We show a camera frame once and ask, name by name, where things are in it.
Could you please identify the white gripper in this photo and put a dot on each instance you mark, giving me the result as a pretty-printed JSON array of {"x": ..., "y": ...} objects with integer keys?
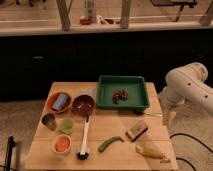
[{"x": 169, "y": 112}]

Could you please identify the green pepper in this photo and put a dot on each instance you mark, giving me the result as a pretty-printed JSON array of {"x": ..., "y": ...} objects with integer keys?
[{"x": 109, "y": 141}]

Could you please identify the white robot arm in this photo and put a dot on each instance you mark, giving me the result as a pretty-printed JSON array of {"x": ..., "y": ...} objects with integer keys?
[{"x": 185, "y": 83}]

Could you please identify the purple bowl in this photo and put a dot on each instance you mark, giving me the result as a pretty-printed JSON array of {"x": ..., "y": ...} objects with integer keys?
[{"x": 83, "y": 105}]

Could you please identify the orange bowl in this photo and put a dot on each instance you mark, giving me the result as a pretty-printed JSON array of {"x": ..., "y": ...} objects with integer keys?
[{"x": 51, "y": 99}]

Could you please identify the red bowl on shelf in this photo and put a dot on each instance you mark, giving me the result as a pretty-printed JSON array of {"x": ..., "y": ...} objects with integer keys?
[{"x": 84, "y": 21}]

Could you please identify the metal fork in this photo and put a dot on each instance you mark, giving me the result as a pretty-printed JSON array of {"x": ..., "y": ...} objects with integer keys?
[{"x": 150, "y": 114}]

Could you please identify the brown wooden brush block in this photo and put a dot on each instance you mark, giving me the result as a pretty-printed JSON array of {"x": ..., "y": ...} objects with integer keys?
[{"x": 136, "y": 130}]

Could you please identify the yellow corn cob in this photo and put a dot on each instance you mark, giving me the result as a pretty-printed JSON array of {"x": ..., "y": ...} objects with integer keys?
[{"x": 149, "y": 152}]

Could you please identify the brown pine cone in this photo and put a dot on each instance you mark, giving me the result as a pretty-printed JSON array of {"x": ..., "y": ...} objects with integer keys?
[{"x": 120, "y": 95}]

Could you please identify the green plastic tray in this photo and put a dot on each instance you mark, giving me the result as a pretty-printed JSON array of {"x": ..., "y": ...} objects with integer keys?
[{"x": 108, "y": 85}]

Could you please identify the small green cup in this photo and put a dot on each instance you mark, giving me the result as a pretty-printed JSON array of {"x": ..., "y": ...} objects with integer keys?
[{"x": 66, "y": 126}]

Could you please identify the blue-grey cloth roll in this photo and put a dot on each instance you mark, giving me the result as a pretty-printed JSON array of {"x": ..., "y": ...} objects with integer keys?
[{"x": 60, "y": 102}]

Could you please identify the small orange cup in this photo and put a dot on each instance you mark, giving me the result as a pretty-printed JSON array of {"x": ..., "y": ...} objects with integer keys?
[{"x": 61, "y": 144}]

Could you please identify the metal cup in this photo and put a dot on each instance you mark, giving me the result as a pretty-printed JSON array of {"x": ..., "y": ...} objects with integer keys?
[{"x": 49, "y": 121}]

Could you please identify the black stand post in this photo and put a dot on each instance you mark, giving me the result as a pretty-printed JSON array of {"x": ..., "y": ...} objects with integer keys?
[{"x": 9, "y": 150}]

